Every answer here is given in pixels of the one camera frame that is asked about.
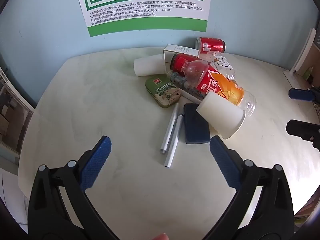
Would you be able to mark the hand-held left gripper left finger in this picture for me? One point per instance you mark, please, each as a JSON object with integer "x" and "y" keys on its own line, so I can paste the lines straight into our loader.
{"x": 96, "y": 166}

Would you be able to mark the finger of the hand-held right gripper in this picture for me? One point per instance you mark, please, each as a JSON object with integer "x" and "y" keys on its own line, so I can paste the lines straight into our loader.
{"x": 300, "y": 94}
{"x": 302, "y": 130}

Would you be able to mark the green metal tin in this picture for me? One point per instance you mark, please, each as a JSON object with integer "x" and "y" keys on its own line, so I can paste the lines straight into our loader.
{"x": 160, "y": 90}

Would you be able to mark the grey patterned tube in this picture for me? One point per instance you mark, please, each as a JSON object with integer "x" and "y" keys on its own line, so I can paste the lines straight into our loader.
{"x": 178, "y": 80}

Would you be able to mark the white paper cup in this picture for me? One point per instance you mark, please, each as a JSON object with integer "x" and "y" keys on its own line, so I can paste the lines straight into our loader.
{"x": 148, "y": 65}
{"x": 220, "y": 113}

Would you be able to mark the green striped wall poster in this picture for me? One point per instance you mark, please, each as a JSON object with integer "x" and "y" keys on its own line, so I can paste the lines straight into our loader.
{"x": 147, "y": 2}

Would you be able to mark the white stick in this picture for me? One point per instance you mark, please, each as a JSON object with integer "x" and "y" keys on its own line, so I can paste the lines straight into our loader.
{"x": 190, "y": 96}

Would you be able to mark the white marker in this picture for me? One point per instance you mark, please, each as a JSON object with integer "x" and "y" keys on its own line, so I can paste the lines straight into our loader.
{"x": 172, "y": 150}

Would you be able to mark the white and green carton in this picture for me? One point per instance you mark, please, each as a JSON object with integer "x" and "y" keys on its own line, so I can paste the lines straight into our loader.
{"x": 180, "y": 50}

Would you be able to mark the person's left hand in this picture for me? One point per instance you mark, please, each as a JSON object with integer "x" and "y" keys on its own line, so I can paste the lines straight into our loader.
{"x": 161, "y": 237}

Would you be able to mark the clear bottle with white label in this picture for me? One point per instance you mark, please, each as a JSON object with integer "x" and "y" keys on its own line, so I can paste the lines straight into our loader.
{"x": 221, "y": 63}

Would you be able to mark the dark blue case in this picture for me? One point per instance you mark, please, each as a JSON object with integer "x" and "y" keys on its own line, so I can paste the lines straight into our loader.
{"x": 196, "y": 127}

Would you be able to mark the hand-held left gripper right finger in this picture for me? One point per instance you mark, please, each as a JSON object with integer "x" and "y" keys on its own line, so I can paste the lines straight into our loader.
{"x": 223, "y": 165}

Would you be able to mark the open doorway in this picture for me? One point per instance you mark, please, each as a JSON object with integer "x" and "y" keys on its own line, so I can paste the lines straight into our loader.
{"x": 12, "y": 120}

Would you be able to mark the red cylindrical container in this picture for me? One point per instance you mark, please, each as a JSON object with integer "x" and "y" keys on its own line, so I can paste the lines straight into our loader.
{"x": 178, "y": 62}

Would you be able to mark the grey pen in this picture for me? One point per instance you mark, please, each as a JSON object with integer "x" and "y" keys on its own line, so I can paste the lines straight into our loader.
{"x": 169, "y": 133}

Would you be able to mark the red soda can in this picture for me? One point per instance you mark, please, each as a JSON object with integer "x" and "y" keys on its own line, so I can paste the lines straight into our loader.
{"x": 212, "y": 44}

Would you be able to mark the orange label plastic bottle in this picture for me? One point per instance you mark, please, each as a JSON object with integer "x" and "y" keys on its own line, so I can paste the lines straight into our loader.
{"x": 225, "y": 87}

